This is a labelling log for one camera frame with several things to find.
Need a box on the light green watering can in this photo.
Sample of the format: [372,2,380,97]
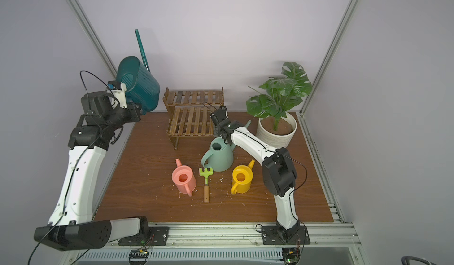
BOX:
[201,137,236,172]

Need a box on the wooden slatted shelf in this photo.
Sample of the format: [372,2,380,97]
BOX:
[163,88,224,149]

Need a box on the dark teal watering can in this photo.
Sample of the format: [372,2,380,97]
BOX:
[116,29,160,115]

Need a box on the pink watering can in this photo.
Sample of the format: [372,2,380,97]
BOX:
[171,159,196,197]

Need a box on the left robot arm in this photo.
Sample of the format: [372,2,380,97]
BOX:
[34,88,142,251]

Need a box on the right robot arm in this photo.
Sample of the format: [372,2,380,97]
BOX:
[210,106,300,231]

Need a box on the yellow watering can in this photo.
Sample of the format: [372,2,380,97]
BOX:
[231,160,255,195]

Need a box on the white ribbed plant pot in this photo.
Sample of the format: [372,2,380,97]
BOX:
[257,112,297,149]

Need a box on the green toy rake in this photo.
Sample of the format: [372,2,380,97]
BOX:
[199,168,214,203]

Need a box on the green monstera plant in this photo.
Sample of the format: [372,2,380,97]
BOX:
[246,62,312,132]

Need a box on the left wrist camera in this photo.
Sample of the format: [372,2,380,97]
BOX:
[108,80,127,109]

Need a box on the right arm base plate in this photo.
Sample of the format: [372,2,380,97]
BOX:
[259,224,311,246]

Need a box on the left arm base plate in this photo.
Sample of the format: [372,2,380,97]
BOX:
[118,227,169,247]

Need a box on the aluminium front rail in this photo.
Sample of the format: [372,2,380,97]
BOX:
[67,223,362,250]

